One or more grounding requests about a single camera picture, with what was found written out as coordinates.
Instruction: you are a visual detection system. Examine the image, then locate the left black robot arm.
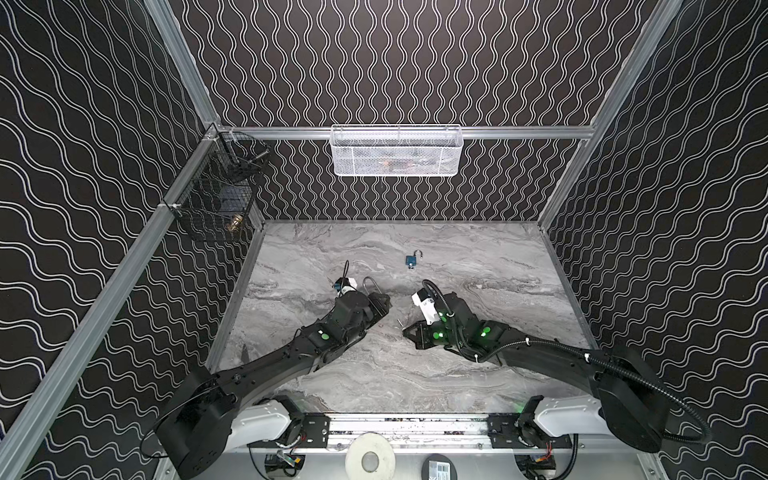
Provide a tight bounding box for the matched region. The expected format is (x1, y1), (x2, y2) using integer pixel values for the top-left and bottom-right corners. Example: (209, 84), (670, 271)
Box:
(154, 290), (391, 479)

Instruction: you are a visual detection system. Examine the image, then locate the white wire mesh basket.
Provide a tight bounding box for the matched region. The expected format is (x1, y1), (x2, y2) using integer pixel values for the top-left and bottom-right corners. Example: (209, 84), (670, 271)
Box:
(329, 124), (464, 177)

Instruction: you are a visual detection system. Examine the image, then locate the large brass padlock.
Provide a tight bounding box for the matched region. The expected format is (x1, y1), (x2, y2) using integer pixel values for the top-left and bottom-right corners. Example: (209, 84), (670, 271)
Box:
(361, 276), (383, 295)

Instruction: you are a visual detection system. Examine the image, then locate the white tape roll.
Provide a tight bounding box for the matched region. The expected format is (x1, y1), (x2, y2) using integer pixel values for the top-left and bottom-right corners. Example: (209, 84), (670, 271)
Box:
(345, 432), (397, 480)

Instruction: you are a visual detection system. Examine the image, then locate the black wire mesh basket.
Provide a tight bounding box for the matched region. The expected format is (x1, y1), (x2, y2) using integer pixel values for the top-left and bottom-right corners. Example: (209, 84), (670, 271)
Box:
(163, 123), (273, 245)

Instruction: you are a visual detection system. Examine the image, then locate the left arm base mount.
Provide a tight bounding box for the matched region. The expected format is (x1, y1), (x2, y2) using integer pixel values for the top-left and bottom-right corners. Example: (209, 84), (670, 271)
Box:
(249, 413), (331, 450)

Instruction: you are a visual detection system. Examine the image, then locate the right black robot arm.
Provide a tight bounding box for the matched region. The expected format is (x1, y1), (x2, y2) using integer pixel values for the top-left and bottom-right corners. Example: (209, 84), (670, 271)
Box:
(403, 288), (671, 453)

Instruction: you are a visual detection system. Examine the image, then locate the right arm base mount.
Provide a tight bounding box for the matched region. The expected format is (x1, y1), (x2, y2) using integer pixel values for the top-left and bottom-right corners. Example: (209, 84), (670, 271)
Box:
(487, 413), (573, 449)

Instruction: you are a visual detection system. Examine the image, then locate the small blue padlock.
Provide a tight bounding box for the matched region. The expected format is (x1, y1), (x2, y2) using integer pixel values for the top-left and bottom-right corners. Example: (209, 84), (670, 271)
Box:
(405, 249), (423, 270)

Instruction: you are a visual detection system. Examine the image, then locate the black round labelled puck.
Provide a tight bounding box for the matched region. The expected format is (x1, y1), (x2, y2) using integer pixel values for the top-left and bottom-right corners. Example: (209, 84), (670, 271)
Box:
(421, 454), (458, 480)

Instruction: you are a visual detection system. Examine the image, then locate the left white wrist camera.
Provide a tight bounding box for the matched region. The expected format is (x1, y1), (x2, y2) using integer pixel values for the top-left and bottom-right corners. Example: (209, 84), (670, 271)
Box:
(333, 277), (358, 296)

